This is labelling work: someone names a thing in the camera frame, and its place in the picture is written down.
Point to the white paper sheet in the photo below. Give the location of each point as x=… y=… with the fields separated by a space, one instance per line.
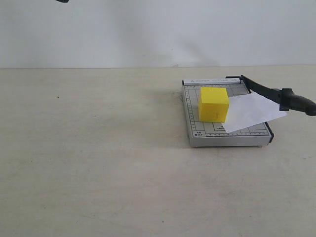
x=249 y=110

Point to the yellow cube block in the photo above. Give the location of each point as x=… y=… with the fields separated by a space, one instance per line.
x=213 y=104

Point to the black cutter blade arm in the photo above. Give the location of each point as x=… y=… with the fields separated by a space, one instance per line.
x=285 y=97

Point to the grey paper cutter base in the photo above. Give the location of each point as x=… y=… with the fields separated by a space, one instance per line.
x=207 y=134

